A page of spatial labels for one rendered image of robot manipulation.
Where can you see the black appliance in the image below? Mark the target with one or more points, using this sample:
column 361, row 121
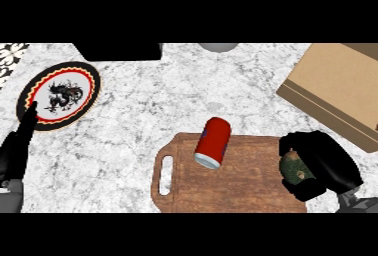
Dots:
column 119, row 51

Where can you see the cardboard box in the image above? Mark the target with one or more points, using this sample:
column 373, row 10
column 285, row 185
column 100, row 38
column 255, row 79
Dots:
column 336, row 90

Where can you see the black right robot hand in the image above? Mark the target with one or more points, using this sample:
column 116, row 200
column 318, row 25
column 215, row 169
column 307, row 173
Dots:
column 326, row 160

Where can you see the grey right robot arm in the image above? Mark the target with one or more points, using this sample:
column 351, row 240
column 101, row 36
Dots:
column 355, row 203

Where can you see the decorated plate with dragon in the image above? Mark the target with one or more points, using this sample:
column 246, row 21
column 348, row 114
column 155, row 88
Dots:
column 59, row 95

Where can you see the red can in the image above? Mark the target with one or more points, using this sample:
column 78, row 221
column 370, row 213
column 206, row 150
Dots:
column 212, row 142

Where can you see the grey round object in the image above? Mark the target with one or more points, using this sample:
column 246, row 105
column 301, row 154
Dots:
column 218, row 46

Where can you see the brown wooden cutting board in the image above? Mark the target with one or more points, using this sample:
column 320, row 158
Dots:
column 230, row 176

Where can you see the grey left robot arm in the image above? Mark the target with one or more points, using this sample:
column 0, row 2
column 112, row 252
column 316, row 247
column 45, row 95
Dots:
column 8, row 198

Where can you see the green squash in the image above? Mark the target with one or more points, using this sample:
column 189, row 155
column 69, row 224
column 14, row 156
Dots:
column 295, row 170

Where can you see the black and white patterned tile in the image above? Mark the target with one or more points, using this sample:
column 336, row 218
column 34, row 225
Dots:
column 8, row 60

